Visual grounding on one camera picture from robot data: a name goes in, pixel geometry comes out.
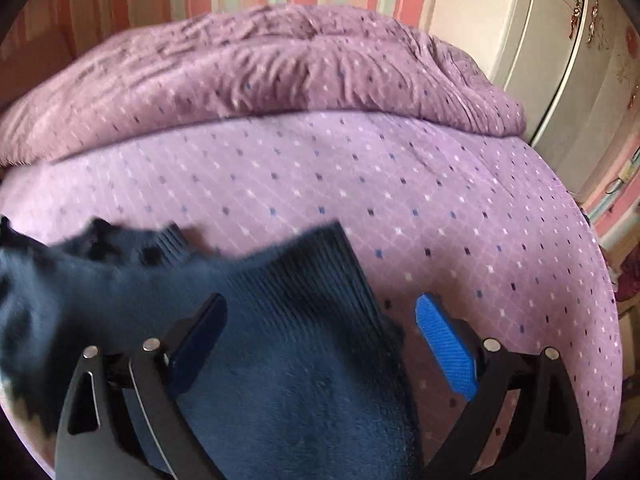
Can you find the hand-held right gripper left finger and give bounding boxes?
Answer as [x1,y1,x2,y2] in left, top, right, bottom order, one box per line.
[54,292,228,480]

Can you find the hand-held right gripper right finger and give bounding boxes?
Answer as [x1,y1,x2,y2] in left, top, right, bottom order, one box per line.
[415,292,586,480]

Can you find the navy diamond pattern sweater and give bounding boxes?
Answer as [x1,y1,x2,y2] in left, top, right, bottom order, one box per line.
[0,216,418,480]

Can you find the bed with purple dotted sheet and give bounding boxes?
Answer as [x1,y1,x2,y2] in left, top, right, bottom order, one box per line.
[0,110,623,480]

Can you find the purple dotted quilt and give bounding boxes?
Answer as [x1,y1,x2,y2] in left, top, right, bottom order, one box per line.
[0,4,528,168]

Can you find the white ornate wardrobe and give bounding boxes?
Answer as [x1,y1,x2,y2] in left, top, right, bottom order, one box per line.
[430,0,640,196]

